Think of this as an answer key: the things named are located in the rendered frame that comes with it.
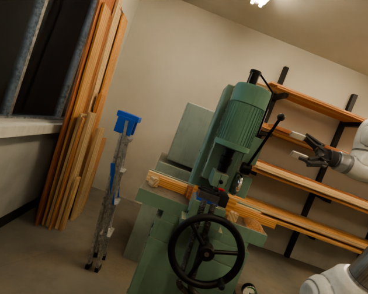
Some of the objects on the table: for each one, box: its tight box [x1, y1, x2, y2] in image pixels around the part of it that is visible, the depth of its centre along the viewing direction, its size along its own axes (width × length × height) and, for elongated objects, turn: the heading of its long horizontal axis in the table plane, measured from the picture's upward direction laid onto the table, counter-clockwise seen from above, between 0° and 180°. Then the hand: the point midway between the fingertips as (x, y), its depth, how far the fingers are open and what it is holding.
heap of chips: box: [242, 217, 265, 234], centre depth 127 cm, size 8×12×3 cm
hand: (292, 143), depth 124 cm, fingers open, 13 cm apart
